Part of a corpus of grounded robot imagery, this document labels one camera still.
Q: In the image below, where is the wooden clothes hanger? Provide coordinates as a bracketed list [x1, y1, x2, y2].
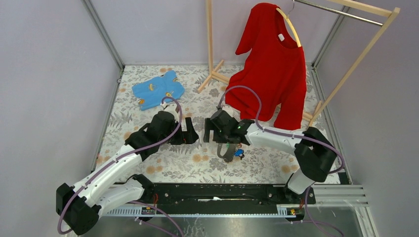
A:
[276, 0, 302, 47]

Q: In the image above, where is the red long sleeve shirt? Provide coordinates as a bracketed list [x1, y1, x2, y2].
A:
[225, 2, 306, 130]

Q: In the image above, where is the floral patterned table mat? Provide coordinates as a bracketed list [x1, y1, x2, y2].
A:
[92, 64, 342, 185]

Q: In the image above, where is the blue key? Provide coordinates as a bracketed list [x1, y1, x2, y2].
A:
[234, 149, 245, 160]

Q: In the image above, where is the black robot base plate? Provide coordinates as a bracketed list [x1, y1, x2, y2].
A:
[124, 174, 317, 217]

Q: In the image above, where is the blue child t-shirt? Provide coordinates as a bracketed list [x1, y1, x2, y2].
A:
[132, 70, 185, 111]

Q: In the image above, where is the wooden clothes rack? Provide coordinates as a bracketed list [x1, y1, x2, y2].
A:
[197, 0, 401, 126]

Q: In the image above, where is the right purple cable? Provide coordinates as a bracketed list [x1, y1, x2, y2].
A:
[217, 85, 346, 175]

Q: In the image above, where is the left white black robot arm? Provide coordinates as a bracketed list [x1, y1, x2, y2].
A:
[56, 111, 199, 235]

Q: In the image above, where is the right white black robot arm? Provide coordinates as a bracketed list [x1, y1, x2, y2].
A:
[204, 109, 338, 203]

